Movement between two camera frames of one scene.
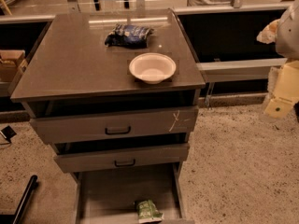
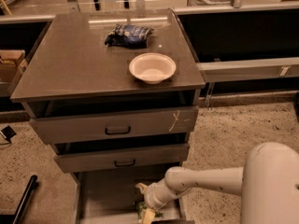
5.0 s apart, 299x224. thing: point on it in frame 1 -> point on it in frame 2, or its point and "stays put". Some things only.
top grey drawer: (119, 125) stays put
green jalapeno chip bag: (148, 212) stays put
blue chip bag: (130, 35) stays put
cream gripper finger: (268, 34) -> (143, 188)
